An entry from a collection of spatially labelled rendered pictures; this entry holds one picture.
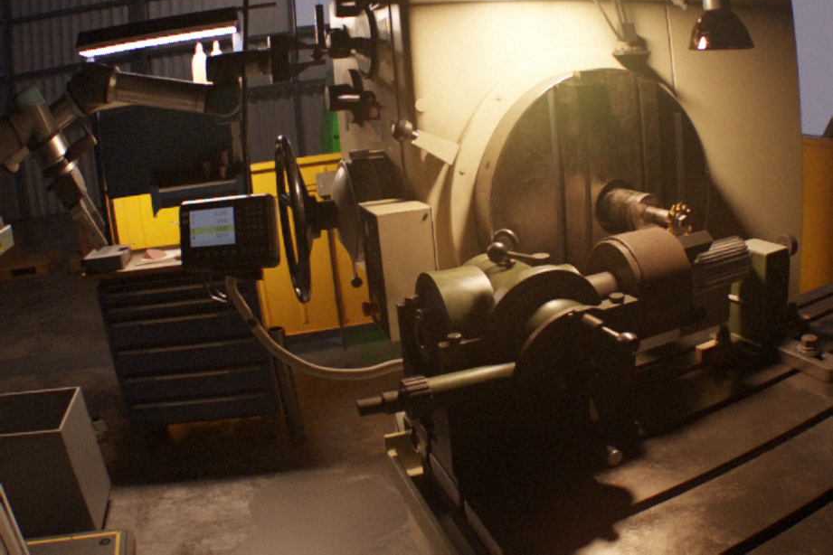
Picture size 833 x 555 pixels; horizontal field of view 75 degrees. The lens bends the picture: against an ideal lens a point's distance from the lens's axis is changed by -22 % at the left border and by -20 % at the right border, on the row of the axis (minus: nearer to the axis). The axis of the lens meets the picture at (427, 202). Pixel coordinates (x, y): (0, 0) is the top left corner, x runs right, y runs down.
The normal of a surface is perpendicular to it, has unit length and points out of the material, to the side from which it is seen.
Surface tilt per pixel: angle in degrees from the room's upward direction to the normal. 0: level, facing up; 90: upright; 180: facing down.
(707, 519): 0
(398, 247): 90
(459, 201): 90
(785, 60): 90
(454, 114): 90
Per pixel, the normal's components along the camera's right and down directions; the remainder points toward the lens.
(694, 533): -0.09, -0.98
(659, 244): 0.09, -0.76
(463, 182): 0.31, 0.13
